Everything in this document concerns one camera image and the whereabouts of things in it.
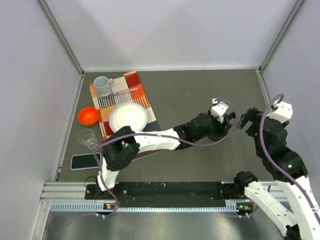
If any phone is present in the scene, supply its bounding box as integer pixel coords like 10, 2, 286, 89
70, 153, 99, 171

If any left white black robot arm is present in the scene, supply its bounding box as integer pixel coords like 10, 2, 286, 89
96, 112, 238, 199

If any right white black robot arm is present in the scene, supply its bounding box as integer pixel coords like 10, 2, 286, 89
233, 107, 320, 240

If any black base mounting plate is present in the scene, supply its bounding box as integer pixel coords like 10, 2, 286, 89
85, 181, 222, 200

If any white paper plate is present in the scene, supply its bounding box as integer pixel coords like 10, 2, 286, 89
108, 102, 148, 133

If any patchwork orange red placemat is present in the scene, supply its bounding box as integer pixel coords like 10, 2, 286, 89
89, 71, 161, 141

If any white ceramic mug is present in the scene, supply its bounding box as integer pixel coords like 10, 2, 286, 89
93, 76, 113, 97

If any orange plastic bowl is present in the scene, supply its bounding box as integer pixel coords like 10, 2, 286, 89
77, 106, 99, 127

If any clear plastic cup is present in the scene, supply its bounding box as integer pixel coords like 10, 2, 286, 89
77, 128, 99, 150

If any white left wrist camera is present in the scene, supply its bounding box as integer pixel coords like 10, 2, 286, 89
210, 98, 229, 124

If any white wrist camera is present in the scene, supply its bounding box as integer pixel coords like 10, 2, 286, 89
210, 98, 229, 124
266, 101, 293, 124

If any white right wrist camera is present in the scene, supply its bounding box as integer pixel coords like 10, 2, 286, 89
266, 101, 293, 124

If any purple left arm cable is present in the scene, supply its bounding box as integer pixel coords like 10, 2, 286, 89
93, 98, 238, 216

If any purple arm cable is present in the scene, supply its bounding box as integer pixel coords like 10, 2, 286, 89
93, 98, 238, 216
258, 93, 320, 213

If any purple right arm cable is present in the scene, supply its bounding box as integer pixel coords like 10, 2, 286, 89
258, 93, 320, 213

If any pink handled knife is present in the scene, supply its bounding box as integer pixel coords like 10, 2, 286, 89
109, 87, 139, 97

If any white slotted cable duct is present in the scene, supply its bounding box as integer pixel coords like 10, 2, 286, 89
49, 200, 254, 214

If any aluminium frame rail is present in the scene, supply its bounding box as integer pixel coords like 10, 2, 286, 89
39, 181, 101, 203

